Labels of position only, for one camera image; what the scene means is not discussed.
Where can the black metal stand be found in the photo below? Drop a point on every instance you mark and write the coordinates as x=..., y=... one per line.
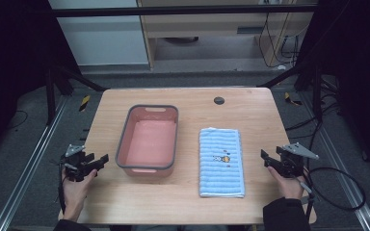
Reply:
x=58, y=86
x=308, y=83

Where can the person's right hand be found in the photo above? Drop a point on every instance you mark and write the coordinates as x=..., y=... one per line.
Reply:
x=287, y=185

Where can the black crossbar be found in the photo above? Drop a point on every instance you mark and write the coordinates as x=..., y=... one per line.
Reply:
x=179, y=11

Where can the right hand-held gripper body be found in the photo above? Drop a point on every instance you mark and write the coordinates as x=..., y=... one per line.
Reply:
x=291, y=162

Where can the white cabinet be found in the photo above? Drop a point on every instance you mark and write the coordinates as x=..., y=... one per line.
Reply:
x=99, y=35

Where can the pink plastic basin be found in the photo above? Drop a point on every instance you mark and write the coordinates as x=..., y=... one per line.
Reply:
x=147, y=141

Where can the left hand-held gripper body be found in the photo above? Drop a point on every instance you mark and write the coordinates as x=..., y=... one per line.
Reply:
x=75, y=161

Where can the blue striped towel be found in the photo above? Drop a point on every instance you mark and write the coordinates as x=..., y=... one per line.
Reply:
x=221, y=162

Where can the aluminium floor rail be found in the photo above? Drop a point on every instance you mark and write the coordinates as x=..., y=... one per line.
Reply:
x=29, y=166
x=340, y=166

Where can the wooden cabinet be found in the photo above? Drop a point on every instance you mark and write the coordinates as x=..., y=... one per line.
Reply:
x=224, y=30

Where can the yellow black striped tape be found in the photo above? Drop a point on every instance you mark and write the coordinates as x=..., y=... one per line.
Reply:
x=84, y=103
x=291, y=99

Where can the person's left hand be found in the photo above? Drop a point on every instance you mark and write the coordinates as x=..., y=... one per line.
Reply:
x=77, y=191

